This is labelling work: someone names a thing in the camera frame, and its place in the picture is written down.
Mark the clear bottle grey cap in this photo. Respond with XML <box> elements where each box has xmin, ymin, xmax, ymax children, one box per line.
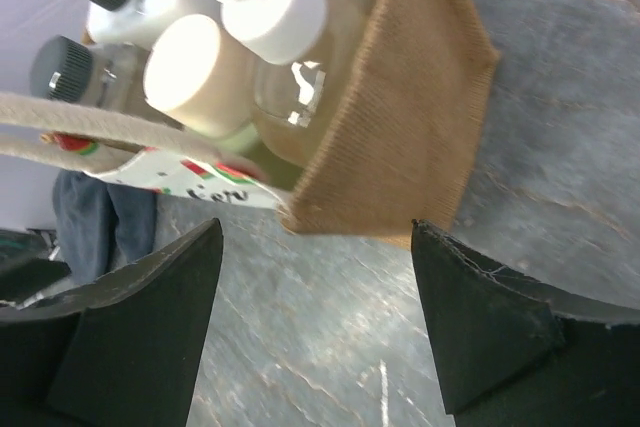
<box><xmin>29</xmin><ymin>36</ymin><xmax>159</xmax><ymax>121</ymax></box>

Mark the amber liquid clear bottle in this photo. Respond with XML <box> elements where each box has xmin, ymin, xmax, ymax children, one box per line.
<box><xmin>217</xmin><ymin>0</ymin><xmax>376</xmax><ymax>167</ymax></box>

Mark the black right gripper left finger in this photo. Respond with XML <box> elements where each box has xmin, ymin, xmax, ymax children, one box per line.
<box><xmin>1</xmin><ymin>219</ymin><xmax>223</xmax><ymax>426</ymax></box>

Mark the person in blue jeans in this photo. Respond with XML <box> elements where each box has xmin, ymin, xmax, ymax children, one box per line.
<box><xmin>52</xmin><ymin>170</ymin><xmax>157</xmax><ymax>285</ymax></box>

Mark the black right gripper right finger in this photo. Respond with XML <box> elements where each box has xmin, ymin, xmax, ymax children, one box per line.
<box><xmin>411</xmin><ymin>221</ymin><xmax>639</xmax><ymax>426</ymax></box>

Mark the cream lidded white jar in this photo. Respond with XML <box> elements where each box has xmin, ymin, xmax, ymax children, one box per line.
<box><xmin>143</xmin><ymin>14</ymin><xmax>253</xmax><ymax>139</ymax></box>

